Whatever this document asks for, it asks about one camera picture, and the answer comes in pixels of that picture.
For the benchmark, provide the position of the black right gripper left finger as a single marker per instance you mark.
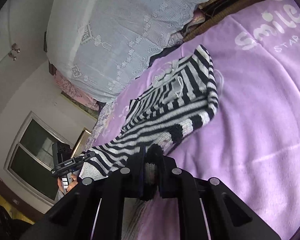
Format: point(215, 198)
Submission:
point(128, 182)

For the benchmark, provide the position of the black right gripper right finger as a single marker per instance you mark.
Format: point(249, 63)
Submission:
point(173, 181)

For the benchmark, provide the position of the black white striped knit sweater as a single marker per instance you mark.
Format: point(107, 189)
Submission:
point(177, 103)

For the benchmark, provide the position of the person's left hand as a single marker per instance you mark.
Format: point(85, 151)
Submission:
point(70, 186)

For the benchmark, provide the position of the pink floral folded quilt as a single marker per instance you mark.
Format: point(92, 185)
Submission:
point(75, 93)

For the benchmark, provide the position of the purple smile fleece blanket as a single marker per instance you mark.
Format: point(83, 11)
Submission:
point(253, 143)

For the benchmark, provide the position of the metal cabinet door knobs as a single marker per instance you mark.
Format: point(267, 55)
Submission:
point(14, 51)

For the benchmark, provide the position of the white lace cover cloth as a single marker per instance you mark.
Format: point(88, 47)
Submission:
point(101, 46)

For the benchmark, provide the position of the window with white frame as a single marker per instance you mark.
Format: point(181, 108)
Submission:
point(30, 161)

